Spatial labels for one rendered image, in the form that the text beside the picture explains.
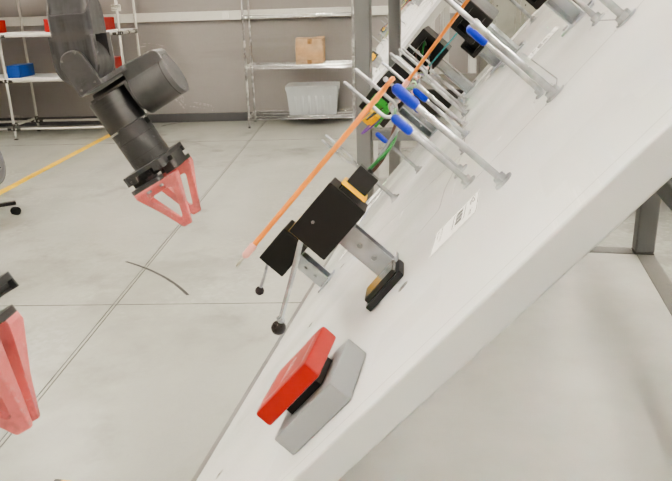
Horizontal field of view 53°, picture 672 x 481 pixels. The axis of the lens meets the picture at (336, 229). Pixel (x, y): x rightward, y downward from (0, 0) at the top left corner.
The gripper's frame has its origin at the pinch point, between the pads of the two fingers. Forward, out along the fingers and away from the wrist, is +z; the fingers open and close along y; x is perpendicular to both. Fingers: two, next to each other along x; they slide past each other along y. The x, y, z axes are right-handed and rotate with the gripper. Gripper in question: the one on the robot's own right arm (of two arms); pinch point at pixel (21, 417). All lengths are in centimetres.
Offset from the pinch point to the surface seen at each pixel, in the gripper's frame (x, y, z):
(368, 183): -28.8, 14.2, 0.8
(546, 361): -34, 50, 46
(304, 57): 40, 721, -1
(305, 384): -22.1, -7.4, 4.5
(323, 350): -23.4, -5.1, 4.2
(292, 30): 42, 775, -33
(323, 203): -24.7, 13.5, 0.2
